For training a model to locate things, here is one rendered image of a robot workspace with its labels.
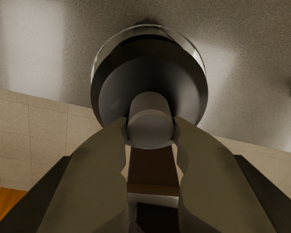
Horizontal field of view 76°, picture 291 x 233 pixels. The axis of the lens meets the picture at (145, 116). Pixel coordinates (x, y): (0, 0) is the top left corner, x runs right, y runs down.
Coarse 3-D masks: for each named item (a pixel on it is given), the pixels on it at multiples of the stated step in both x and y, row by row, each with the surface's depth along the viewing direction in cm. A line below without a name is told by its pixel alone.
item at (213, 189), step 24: (192, 144) 9; (216, 144) 9; (192, 168) 8; (216, 168) 8; (240, 168) 8; (192, 192) 7; (216, 192) 7; (240, 192) 7; (192, 216) 6; (216, 216) 6; (240, 216) 6; (264, 216) 6
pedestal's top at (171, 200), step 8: (128, 184) 60; (136, 184) 61; (144, 184) 61; (128, 192) 58; (136, 192) 58; (144, 192) 58; (152, 192) 59; (160, 192) 59; (168, 192) 59; (176, 192) 60; (128, 200) 59; (136, 200) 59; (144, 200) 59; (152, 200) 59; (160, 200) 59; (168, 200) 59; (176, 200) 59; (128, 208) 61; (128, 216) 63
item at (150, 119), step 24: (120, 48) 13; (144, 48) 12; (168, 48) 12; (96, 72) 13; (120, 72) 12; (144, 72) 12; (168, 72) 12; (192, 72) 13; (96, 96) 14; (120, 96) 13; (144, 96) 12; (168, 96) 13; (192, 96) 13; (144, 120) 11; (168, 120) 11; (192, 120) 14; (144, 144) 11; (168, 144) 15
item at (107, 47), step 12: (144, 24) 15; (120, 36) 15; (132, 36) 15; (144, 36) 15; (156, 36) 15; (168, 36) 15; (180, 36) 15; (108, 48) 16; (192, 48) 16; (96, 60) 16; (204, 72) 17
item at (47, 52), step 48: (0, 0) 33; (48, 0) 33; (96, 0) 33; (144, 0) 33; (192, 0) 33; (240, 0) 33; (288, 0) 33; (0, 48) 37; (48, 48) 37; (96, 48) 37; (240, 48) 37; (288, 48) 37; (48, 96) 42; (240, 96) 42; (288, 96) 42; (288, 144) 49
